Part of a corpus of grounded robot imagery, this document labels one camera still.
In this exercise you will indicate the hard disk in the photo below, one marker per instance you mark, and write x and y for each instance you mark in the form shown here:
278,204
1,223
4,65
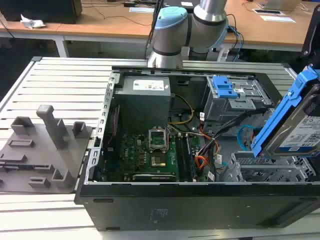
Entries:
300,130

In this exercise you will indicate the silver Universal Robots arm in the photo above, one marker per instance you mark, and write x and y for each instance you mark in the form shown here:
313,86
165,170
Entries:
170,37

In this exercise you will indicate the metal disk bay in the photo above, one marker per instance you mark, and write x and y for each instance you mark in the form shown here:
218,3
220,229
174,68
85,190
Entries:
250,172

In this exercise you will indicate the black RAM slot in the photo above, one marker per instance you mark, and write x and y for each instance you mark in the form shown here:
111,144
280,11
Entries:
190,160
180,157

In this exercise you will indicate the blue drive cage latch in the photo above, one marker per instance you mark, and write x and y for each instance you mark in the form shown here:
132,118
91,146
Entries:
223,87

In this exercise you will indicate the metal drive cage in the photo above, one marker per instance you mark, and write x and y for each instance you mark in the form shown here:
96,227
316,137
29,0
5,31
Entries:
220,110

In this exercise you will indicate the white paper sheet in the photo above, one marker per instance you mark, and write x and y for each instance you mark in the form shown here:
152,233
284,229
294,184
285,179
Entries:
141,9

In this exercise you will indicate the grey power supply unit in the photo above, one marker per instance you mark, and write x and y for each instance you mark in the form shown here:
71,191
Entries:
142,100

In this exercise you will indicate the wooden desk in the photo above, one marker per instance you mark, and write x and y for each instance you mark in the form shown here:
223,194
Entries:
25,30
125,25

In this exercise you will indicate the CPU socket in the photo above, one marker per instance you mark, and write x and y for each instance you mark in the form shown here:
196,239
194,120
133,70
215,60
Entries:
158,161

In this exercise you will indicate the black graphics card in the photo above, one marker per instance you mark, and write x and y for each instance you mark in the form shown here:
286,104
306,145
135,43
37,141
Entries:
152,177

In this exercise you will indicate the green motherboard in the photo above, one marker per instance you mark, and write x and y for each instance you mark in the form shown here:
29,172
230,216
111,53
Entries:
135,155

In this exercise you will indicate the black open PC case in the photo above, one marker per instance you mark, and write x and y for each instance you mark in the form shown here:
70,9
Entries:
175,207

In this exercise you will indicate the black box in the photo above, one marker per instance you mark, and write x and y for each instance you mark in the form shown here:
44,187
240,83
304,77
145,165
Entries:
40,10

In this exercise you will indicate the crumpled white paper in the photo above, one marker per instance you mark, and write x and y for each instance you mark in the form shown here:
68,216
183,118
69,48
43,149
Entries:
31,22

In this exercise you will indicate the grey parts rack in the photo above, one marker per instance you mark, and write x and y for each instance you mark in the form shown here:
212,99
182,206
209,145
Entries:
37,150

